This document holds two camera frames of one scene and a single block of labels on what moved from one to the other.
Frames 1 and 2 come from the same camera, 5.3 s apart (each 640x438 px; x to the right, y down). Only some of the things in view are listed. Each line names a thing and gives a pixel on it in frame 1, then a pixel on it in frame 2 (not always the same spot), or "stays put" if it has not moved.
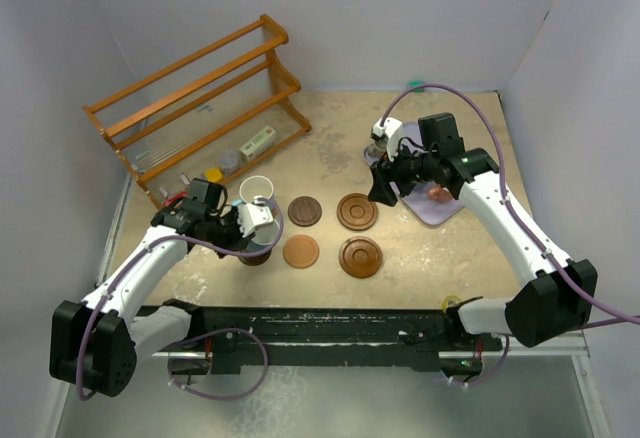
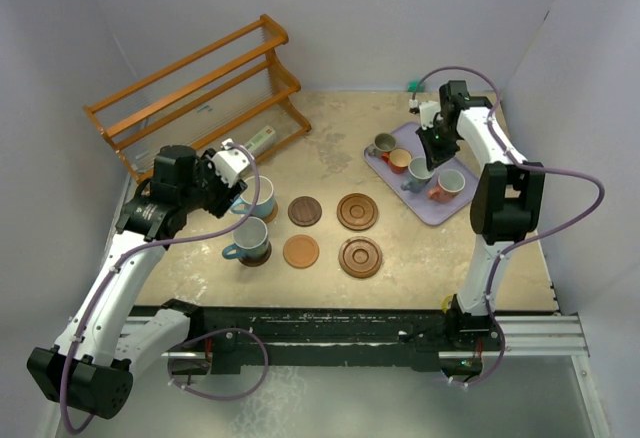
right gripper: (384, 172) -> (435, 156)
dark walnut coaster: (304, 211) stays put
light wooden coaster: (301, 251) stays put
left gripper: (237, 242) -> (225, 193)
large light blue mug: (255, 185) stays put
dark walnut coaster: (254, 260) stays put
